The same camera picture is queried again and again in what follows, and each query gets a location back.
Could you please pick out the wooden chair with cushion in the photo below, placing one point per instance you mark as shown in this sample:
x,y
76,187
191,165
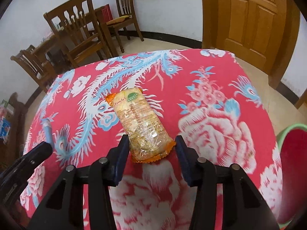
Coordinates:
x,y
124,2

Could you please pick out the red floral tablecloth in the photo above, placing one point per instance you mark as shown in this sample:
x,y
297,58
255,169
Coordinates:
x,y
215,64

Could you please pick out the orange-edged snack packet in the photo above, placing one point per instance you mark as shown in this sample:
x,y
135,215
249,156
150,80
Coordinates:
x,y
139,122

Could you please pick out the wooden door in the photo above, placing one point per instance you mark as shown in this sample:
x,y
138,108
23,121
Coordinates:
x,y
302,101
251,16

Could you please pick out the yellow seat cushion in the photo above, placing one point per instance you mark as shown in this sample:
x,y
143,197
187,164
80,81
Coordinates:
x,y
117,19

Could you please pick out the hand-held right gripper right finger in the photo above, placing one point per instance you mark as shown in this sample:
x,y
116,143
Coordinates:
x,y
186,160

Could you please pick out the large wooden chair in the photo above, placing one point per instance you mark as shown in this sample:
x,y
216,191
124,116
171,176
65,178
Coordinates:
x,y
72,21

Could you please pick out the low wooden chair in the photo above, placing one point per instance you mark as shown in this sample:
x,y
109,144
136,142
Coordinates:
x,y
31,64

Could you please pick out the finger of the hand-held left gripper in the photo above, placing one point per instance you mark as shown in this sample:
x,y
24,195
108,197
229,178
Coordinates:
x,y
36,157

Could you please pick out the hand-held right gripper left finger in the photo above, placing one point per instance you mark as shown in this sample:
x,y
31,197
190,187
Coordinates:
x,y
121,158

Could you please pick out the blue and white packet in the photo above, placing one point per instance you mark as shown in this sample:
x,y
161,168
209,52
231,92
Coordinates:
x,y
4,124

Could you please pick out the red and green basin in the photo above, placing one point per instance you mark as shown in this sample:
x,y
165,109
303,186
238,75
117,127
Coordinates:
x,y
295,172

